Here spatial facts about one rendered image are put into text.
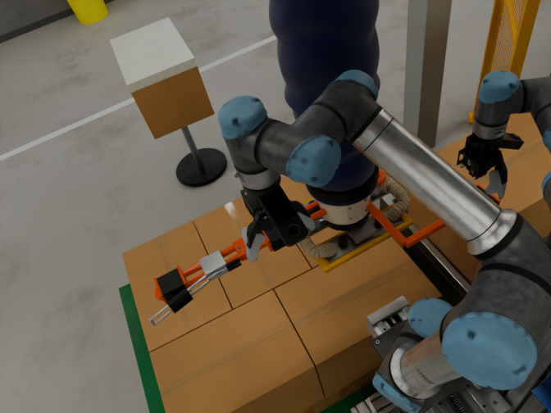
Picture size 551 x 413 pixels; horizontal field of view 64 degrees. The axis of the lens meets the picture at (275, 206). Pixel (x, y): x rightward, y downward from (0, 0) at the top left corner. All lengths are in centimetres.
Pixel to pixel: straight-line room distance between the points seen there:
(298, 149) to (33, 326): 276
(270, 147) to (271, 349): 134
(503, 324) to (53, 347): 269
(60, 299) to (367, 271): 203
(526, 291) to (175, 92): 229
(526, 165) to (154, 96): 191
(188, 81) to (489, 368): 230
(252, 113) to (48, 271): 287
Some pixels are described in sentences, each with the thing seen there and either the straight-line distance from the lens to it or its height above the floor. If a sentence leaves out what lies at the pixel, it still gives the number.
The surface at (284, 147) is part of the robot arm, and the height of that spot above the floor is 185.
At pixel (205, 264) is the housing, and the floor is 120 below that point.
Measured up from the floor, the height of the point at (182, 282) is 120.
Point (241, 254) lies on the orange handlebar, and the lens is 135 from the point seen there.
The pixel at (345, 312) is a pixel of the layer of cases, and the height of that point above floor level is 54.
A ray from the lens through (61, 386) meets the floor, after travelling 292.
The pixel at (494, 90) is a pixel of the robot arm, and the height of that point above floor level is 162.
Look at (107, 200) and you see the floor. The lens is 361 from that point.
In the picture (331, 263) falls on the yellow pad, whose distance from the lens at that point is 143.
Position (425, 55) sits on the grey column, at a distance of 276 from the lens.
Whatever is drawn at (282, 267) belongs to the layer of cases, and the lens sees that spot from 208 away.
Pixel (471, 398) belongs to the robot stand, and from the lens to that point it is 138.
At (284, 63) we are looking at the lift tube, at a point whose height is 172.
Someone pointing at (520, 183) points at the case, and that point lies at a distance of 185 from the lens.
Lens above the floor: 227
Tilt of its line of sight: 49 degrees down
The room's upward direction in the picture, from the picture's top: 16 degrees counter-clockwise
